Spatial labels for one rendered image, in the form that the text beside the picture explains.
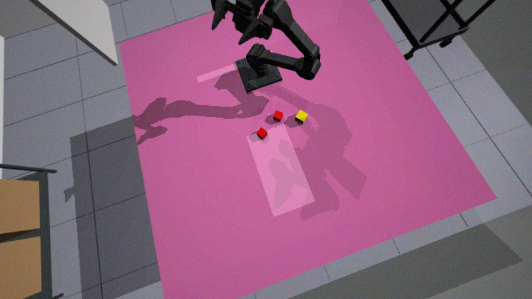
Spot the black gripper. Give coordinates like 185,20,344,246
211,0,274,45

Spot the yellow cube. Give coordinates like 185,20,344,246
295,110,308,124

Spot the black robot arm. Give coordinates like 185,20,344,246
232,0,321,80

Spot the red cube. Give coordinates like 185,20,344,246
257,128,267,139
273,110,283,122

